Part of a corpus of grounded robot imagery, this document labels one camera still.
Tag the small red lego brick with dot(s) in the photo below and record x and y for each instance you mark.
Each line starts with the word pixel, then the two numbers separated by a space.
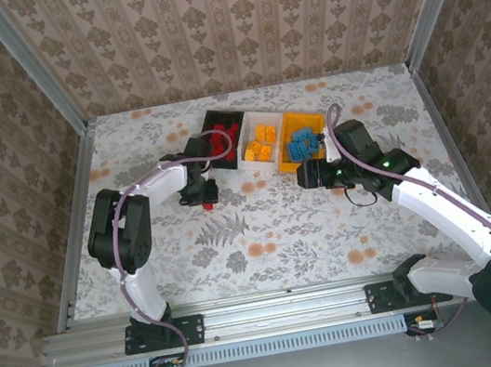
pixel 218 127

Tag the aluminium side rail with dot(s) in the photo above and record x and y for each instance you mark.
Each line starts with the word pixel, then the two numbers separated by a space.
pixel 74 221
pixel 458 157

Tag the black plastic bin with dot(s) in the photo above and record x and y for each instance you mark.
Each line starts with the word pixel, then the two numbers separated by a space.
pixel 227 117

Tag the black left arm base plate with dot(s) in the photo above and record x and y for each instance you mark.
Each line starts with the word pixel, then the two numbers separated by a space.
pixel 190 329

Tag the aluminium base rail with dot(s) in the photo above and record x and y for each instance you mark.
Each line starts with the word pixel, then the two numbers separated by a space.
pixel 285 308

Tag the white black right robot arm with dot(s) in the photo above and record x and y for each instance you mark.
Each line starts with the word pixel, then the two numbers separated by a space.
pixel 443 207

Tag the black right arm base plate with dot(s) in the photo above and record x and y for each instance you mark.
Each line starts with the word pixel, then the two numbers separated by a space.
pixel 378 298

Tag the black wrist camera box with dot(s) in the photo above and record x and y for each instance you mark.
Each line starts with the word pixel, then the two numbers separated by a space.
pixel 353 137
pixel 196 147

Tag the white plastic bin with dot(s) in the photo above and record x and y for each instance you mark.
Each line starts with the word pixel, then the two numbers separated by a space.
pixel 263 119

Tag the yellow plastic bin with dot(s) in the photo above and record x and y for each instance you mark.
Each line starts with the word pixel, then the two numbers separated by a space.
pixel 305 118

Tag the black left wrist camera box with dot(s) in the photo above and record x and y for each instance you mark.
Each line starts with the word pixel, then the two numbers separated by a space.
pixel 196 147

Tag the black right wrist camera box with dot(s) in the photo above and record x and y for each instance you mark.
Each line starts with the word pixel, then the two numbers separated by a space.
pixel 353 137

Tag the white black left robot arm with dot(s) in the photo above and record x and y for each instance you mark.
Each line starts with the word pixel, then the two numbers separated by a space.
pixel 141 290

